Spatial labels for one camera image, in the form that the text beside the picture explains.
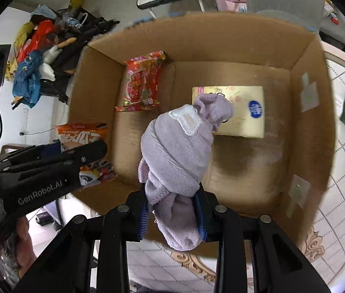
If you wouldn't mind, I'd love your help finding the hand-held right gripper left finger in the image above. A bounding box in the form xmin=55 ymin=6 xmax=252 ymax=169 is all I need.
xmin=12 ymin=186 xmax=152 ymax=293

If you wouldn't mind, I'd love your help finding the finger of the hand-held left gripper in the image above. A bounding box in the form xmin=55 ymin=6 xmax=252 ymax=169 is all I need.
xmin=0 ymin=140 xmax=62 ymax=172
xmin=8 ymin=141 xmax=108 ymax=181

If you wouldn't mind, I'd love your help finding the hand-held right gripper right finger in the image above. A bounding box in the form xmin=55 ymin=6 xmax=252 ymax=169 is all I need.
xmin=191 ymin=182 xmax=332 ymax=293

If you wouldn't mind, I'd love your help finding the orange snack packet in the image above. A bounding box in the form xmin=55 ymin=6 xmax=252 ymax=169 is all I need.
xmin=56 ymin=123 xmax=118 ymax=188

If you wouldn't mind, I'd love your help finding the purple towel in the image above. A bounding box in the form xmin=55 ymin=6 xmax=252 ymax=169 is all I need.
xmin=138 ymin=94 xmax=234 ymax=251

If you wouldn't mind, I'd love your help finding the cardboard box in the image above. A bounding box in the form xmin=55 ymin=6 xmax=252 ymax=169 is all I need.
xmin=68 ymin=11 xmax=336 ymax=252

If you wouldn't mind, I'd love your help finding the person's left hand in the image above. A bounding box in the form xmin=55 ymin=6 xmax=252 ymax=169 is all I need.
xmin=0 ymin=216 xmax=37 ymax=283

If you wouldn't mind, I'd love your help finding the small black device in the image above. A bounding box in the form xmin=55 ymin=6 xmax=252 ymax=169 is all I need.
xmin=36 ymin=213 xmax=53 ymax=226

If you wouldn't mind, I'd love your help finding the pile of colourful clothes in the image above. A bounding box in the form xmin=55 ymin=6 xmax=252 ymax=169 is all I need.
xmin=5 ymin=4 xmax=78 ymax=109

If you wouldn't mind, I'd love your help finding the red snack packet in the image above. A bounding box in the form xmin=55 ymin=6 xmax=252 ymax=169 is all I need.
xmin=115 ymin=51 xmax=166 ymax=112

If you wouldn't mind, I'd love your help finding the yellow tissue pack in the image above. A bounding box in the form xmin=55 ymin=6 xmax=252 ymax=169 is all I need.
xmin=192 ymin=85 xmax=266 ymax=138

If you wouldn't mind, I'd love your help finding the blue face mask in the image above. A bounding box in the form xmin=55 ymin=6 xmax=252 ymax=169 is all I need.
xmin=31 ymin=4 xmax=57 ymax=19

